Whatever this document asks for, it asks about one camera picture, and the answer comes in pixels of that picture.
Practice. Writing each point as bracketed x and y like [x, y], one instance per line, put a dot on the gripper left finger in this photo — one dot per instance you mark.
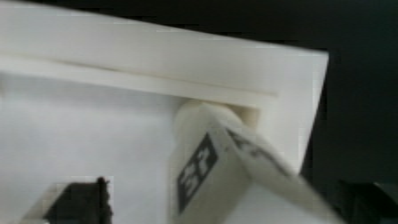
[82, 204]

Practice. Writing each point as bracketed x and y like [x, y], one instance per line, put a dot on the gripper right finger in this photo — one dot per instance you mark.
[366, 202]

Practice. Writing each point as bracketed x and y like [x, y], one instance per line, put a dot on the white square table top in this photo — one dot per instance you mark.
[98, 73]

